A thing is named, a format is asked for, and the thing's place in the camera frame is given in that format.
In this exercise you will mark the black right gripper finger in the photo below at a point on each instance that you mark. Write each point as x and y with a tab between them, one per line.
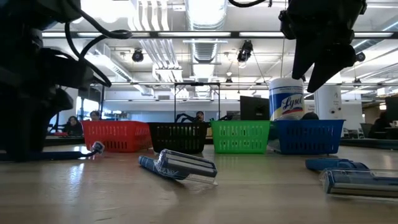
304	59
335	60

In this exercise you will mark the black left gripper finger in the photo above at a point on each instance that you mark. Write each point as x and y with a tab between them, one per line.
28	124

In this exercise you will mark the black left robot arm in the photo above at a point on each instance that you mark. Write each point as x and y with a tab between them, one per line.
18	21

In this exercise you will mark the black background robot arm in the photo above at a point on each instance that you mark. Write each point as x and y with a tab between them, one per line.
185	117

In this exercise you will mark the dark background table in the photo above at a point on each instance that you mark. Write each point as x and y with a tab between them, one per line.
63	140
370	143

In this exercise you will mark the white round pillar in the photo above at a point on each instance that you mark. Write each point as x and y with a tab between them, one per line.
328	104

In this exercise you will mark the Lysol wipes canister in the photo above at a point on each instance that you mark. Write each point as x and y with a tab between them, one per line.
286	99

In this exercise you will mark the person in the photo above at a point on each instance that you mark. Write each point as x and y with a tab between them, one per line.
73	126
379	124
95	115
200	116

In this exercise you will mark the black computer monitor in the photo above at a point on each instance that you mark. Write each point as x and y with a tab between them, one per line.
254	109

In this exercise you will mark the blue plastic basket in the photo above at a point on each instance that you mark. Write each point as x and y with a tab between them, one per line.
309	137

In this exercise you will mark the red plastic basket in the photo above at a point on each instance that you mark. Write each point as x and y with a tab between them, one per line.
118	135

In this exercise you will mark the green plastic basket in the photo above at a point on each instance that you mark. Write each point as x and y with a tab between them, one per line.
240	137

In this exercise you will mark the black plastic basket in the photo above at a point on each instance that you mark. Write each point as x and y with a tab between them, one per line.
178	137

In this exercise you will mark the black ceiling camera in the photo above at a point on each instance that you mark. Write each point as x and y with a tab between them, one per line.
360	57
245	51
137	56

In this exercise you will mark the black background station frame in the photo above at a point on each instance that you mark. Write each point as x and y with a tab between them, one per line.
102	102
196	84

